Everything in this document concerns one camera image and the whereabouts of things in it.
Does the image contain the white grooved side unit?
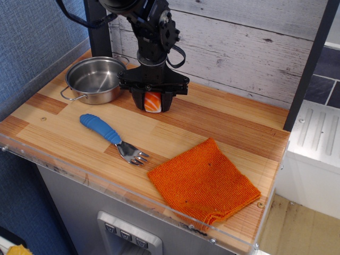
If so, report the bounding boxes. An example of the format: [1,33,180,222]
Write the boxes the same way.
[276,100,339,218]

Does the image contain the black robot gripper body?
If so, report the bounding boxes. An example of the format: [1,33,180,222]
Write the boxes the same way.
[117,52,190,95]

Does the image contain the small stainless steel pot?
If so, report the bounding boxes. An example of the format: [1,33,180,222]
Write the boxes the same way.
[60,56,129,105]

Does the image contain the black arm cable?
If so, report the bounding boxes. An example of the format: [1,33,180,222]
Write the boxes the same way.
[55,0,119,29]

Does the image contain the salmon nigiri sushi toy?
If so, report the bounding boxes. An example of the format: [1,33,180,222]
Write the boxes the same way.
[144,92,162,113]

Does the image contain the grey cabinet with button panel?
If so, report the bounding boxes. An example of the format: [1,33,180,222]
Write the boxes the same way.
[36,163,253,255]

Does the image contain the dark metal frame post left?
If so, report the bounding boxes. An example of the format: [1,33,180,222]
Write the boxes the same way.
[83,0,112,57]

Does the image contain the dark metal frame post right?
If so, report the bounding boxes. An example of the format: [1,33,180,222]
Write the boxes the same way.
[283,0,339,132]

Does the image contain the dark metal frame post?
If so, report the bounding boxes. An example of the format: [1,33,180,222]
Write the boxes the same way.
[283,0,339,132]
[83,0,112,57]

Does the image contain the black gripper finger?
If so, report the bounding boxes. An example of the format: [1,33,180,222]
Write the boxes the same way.
[131,89,145,110]
[161,91,173,112]

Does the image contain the orange knitted cloth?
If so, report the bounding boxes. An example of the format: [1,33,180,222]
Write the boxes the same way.
[147,138,261,231]

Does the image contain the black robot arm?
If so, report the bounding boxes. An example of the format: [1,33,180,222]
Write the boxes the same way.
[100,1,190,112]

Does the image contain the blue handled metal fork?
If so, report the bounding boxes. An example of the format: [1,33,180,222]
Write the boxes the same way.
[80,114,149,166]

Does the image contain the clear acrylic table guard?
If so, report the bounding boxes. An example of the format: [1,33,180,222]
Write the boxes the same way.
[0,134,290,255]

